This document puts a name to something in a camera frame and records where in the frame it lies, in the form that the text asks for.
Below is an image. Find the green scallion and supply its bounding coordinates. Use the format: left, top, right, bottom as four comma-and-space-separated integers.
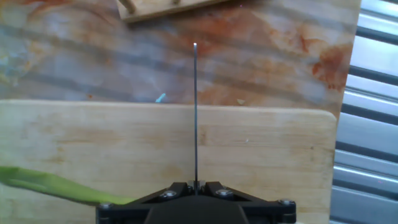
0, 166, 136, 206

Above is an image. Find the orange marble pattern mat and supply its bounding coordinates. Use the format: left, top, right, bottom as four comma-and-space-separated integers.
0, 0, 362, 119

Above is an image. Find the wooden knife rack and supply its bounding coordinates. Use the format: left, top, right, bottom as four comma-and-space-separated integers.
116, 0, 231, 23

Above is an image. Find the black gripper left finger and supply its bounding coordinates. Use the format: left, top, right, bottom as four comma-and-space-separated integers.
95, 182, 194, 224

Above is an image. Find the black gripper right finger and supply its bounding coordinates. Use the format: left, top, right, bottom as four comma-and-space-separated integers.
198, 182, 297, 224

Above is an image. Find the wooden cutting board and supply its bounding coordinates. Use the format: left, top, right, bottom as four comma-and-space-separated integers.
0, 99, 338, 224

